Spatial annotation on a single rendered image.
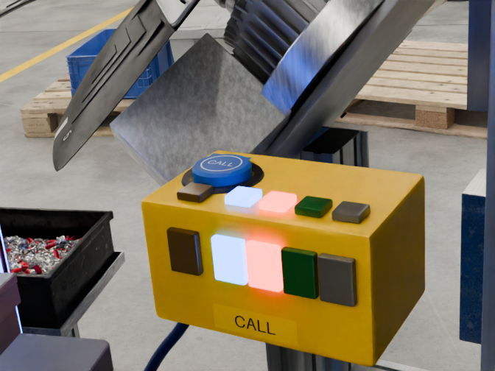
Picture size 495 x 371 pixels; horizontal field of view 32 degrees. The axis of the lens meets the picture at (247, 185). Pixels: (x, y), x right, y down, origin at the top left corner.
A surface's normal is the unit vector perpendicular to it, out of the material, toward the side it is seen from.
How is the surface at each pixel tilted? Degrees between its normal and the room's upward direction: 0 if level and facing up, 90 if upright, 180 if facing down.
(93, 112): 46
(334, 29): 73
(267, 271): 90
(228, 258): 90
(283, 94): 104
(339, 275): 90
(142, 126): 55
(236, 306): 90
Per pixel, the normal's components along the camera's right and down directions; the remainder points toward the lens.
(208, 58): 0.05, -0.22
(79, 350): -0.08, -0.92
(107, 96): -0.67, -0.45
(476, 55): -0.48, 0.37
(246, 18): -0.80, 0.22
